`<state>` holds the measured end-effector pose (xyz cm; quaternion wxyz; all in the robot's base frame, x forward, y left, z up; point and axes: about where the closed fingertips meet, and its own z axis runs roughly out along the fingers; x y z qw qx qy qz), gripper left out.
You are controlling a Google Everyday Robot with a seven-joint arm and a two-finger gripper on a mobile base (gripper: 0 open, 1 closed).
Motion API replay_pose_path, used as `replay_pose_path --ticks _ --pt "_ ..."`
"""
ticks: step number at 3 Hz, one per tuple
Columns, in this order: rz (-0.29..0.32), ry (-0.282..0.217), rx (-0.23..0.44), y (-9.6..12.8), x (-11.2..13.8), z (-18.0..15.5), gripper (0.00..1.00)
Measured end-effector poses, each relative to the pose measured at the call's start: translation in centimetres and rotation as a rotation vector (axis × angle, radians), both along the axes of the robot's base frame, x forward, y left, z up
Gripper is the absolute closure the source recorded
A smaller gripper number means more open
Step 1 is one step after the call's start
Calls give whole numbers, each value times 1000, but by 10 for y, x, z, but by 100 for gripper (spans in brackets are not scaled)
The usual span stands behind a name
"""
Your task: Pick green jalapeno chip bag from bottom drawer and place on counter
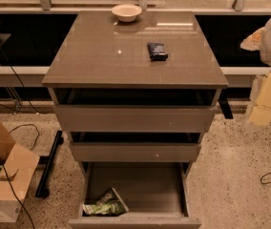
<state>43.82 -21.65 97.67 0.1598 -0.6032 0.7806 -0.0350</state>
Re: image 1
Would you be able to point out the grey bottom drawer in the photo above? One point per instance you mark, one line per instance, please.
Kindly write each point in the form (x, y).
(155, 194)

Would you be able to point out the grey drawer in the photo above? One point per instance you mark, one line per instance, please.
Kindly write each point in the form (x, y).
(134, 119)
(135, 147)
(155, 194)

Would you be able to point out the grey middle drawer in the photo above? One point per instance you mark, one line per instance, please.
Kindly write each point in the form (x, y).
(135, 147)

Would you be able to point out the dark blue snack bag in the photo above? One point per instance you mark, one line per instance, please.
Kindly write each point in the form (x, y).
(157, 51)

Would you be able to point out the black metal bar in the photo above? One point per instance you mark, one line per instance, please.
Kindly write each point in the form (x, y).
(42, 190)

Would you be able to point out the grey drawer cabinet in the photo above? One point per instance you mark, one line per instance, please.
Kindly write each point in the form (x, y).
(103, 61)

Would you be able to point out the white bowl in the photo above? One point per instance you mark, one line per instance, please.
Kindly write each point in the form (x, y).
(126, 12)

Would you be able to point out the black table leg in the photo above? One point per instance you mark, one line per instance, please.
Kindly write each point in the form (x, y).
(224, 105)

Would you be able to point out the brown cardboard box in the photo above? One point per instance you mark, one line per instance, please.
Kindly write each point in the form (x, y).
(17, 166)

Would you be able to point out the green jalapeno chip bag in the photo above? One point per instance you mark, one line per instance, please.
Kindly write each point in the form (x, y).
(111, 204)

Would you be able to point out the grey top drawer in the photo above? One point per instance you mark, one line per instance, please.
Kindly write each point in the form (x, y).
(134, 119)

